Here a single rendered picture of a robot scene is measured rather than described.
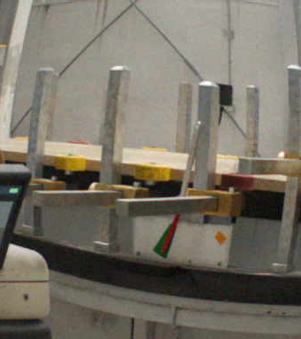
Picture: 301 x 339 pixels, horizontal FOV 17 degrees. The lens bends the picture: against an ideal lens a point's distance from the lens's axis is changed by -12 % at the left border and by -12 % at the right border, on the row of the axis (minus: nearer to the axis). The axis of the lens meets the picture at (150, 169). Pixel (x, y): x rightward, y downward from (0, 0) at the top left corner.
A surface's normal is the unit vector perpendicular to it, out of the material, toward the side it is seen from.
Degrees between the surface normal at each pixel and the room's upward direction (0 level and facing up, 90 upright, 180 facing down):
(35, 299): 90
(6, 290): 90
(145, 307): 90
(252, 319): 90
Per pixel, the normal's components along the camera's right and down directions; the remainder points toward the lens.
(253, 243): -0.58, 0.00
